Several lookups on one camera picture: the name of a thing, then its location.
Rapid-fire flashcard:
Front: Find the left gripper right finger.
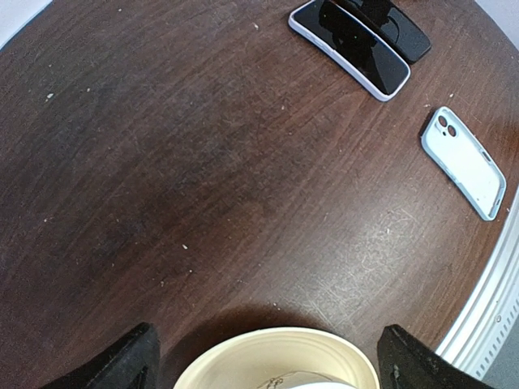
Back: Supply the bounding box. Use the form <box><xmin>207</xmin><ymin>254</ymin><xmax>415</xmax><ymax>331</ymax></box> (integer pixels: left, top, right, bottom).
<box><xmin>377</xmin><ymin>324</ymin><xmax>488</xmax><ymax>389</ymax></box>

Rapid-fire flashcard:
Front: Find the tan round plate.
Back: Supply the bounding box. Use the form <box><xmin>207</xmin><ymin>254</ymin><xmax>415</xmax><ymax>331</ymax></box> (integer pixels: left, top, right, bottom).
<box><xmin>174</xmin><ymin>327</ymin><xmax>380</xmax><ymax>388</ymax></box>

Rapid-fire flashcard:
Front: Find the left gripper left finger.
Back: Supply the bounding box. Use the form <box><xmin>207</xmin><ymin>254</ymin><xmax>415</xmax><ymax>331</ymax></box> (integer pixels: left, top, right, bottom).
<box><xmin>45</xmin><ymin>323</ymin><xmax>160</xmax><ymax>389</ymax></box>

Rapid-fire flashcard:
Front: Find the front aluminium rail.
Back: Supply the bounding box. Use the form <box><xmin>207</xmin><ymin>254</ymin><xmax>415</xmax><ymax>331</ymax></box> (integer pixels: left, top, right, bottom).
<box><xmin>435</xmin><ymin>198</ymin><xmax>518</xmax><ymax>381</ymax></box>

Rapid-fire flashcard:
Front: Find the white ceramic bowl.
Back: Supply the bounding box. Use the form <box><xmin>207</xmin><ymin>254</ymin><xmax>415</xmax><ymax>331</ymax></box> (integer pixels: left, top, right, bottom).
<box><xmin>277</xmin><ymin>382</ymin><xmax>355</xmax><ymax>389</ymax></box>

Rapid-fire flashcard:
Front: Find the black smartphone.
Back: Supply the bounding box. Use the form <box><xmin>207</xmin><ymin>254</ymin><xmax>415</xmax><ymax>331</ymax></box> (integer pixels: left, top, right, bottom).
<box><xmin>292</xmin><ymin>0</ymin><xmax>409</xmax><ymax>96</ymax></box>

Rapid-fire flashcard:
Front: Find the light blue phone case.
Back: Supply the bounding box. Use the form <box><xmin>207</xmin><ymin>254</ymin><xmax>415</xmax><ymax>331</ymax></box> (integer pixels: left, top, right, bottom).
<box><xmin>421</xmin><ymin>106</ymin><xmax>507</xmax><ymax>221</ymax></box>

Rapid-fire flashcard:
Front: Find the lavender phone case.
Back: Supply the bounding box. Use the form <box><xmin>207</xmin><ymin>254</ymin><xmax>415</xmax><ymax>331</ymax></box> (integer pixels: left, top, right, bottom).
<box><xmin>287</xmin><ymin>0</ymin><xmax>412</xmax><ymax>102</ymax></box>

